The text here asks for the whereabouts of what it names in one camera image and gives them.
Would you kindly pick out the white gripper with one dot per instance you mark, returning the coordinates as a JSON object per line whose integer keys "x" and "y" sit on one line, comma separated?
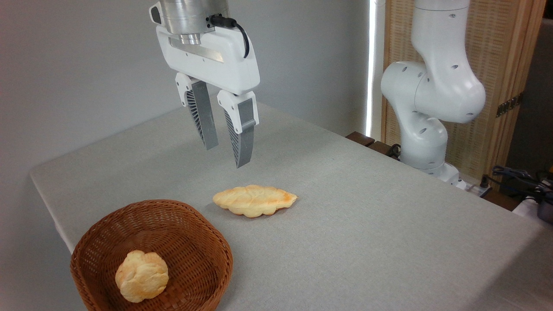
{"x": 224, "y": 65}

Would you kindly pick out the round bread roll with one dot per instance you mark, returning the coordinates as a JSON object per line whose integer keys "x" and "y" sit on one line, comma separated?
{"x": 141, "y": 276}

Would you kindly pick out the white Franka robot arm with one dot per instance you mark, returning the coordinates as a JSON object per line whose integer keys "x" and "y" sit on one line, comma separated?
{"x": 436, "y": 86}

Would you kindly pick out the long leaf-shaped bread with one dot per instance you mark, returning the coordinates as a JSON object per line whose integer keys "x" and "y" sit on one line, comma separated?
{"x": 255, "y": 201}

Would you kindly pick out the silver metal wrist flange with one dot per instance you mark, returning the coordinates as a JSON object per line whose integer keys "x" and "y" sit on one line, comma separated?
{"x": 190, "y": 15}

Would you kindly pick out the brown wicker basket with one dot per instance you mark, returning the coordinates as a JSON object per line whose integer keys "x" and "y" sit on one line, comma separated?
{"x": 190, "y": 242}

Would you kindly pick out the dark brown wooden bench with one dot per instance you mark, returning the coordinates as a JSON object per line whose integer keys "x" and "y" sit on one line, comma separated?
{"x": 360, "y": 138}

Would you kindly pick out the white vertical window strip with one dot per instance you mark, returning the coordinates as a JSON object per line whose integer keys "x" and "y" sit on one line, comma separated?
{"x": 376, "y": 65}

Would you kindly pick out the grey tablecloth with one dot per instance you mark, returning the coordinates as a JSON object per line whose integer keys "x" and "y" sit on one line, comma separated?
{"x": 367, "y": 237}

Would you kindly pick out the dark metal screen hinge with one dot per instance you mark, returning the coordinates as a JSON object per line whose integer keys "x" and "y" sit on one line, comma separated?
{"x": 507, "y": 105}

